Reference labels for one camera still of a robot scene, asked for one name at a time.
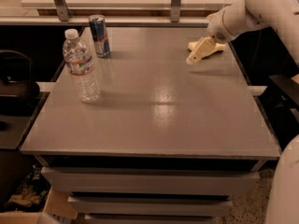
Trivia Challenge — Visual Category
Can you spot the middle metal shelf bracket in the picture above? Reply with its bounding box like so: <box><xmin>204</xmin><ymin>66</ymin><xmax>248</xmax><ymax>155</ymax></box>
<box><xmin>170</xmin><ymin>0</ymin><xmax>181</xmax><ymax>22</ymax></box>

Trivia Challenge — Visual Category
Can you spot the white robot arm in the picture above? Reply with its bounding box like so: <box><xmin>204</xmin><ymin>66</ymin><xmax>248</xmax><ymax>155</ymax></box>
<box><xmin>186</xmin><ymin>0</ymin><xmax>299</xmax><ymax>224</ymax></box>

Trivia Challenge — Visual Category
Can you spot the black chair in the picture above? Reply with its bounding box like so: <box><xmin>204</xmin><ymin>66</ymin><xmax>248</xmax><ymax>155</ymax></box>
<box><xmin>0</xmin><ymin>49</ymin><xmax>40</xmax><ymax>117</ymax></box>

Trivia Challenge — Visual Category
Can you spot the blue silver energy drink can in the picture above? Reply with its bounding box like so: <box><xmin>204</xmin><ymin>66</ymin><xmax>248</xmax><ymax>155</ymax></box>
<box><xmin>89</xmin><ymin>14</ymin><xmax>110</xmax><ymax>58</ymax></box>

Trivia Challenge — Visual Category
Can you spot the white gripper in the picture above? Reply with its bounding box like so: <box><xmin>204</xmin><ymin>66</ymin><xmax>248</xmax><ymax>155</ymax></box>
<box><xmin>186</xmin><ymin>8</ymin><xmax>234</xmax><ymax>65</ymax></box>

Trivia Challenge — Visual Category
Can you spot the left metal shelf bracket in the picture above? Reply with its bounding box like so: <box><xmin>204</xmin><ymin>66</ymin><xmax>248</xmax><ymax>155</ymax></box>
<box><xmin>53</xmin><ymin>0</ymin><xmax>70</xmax><ymax>21</ymax></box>

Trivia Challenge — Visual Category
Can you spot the cardboard box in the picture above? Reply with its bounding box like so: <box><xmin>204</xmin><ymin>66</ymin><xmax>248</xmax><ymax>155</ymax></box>
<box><xmin>0</xmin><ymin>188</ymin><xmax>78</xmax><ymax>224</ymax></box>

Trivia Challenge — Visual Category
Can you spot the metal shelf bracket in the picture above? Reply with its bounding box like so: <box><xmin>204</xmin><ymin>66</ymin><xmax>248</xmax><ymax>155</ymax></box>
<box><xmin>53</xmin><ymin>0</ymin><xmax>70</xmax><ymax>21</ymax></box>
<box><xmin>170</xmin><ymin>0</ymin><xmax>181</xmax><ymax>22</ymax></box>

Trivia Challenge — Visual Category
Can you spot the grey drawer cabinet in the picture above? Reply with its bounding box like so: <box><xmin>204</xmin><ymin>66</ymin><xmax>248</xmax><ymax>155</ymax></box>
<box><xmin>37</xmin><ymin>152</ymin><xmax>265</xmax><ymax>224</ymax></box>

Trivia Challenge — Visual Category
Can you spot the clear plastic water bottle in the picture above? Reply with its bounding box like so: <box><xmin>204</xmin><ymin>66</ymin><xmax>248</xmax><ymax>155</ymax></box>
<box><xmin>63</xmin><ymin>29</ymin><xmax>100</xmax><ymax>104</ymax></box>

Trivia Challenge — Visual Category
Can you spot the yellow sponge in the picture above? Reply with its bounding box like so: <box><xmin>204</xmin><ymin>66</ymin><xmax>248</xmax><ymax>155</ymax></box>
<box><xmin>188</xmin><ymin>40</ymin><xmax>226</xmax><ymax>56</ymax></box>

